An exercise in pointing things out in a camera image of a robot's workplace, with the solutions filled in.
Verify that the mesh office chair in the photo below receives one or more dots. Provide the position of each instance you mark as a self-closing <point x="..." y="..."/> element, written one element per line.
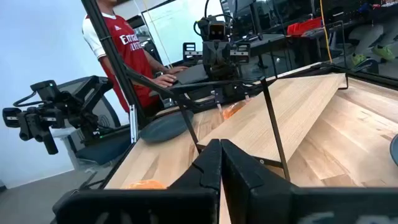
<point x="109" y="151"/>

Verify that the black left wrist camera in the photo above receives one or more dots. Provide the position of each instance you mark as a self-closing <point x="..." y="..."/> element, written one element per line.
<point x="216" y="30"/>

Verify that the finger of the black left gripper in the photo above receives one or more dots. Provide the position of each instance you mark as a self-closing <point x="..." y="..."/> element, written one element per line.
<point x="216" y="71"/>
<point x="230" y="71"/>

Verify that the black table edge rail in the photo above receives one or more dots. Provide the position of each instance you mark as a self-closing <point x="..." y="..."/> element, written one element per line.
<point x="373" y="77"/>

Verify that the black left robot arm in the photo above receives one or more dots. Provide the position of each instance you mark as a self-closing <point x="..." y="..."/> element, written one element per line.
<point x="202" y="28"/>

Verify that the red storage bin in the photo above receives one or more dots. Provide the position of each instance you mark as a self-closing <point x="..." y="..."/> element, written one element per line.
<point x="304" y="26"/>

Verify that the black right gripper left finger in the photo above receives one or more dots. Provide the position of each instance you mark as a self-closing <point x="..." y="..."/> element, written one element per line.
<point x="202" y="174"/>

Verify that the orange translucent plate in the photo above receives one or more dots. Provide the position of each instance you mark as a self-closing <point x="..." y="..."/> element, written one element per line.
<point x="144" y="184"/>
<point x="233" y="109"/>

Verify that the person's hand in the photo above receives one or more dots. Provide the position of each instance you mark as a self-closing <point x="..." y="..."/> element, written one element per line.
<point x="164" y="80"/>
<point x="177" y="69"/>

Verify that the whiteboard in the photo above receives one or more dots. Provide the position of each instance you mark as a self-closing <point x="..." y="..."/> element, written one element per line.
<point x="174" y="28"/>

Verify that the black rig frame post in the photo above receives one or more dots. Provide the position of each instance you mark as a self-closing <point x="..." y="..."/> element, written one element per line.
<point x="107" y="49"/>

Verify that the person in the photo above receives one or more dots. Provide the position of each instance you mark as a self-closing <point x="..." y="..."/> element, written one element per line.
<point x="130" y="46"/>
<point x="370" y="40"/>

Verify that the black side desk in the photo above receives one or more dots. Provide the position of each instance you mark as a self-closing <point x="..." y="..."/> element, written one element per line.
<point x="267" y="42"/>

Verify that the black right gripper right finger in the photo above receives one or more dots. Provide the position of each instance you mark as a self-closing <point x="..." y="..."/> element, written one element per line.
<point x="252" y="193"/>

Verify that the dark grey plate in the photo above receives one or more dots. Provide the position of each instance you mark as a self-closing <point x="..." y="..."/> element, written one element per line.
<point x="395" y="149"/>
<point x="166" y="127"/>

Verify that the black laptop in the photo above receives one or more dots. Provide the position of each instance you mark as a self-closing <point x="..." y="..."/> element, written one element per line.
<point x="192" y="74"/>

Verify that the black spare robot arm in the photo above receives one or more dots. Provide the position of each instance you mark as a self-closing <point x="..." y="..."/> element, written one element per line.
<point x="46" y="118"/>

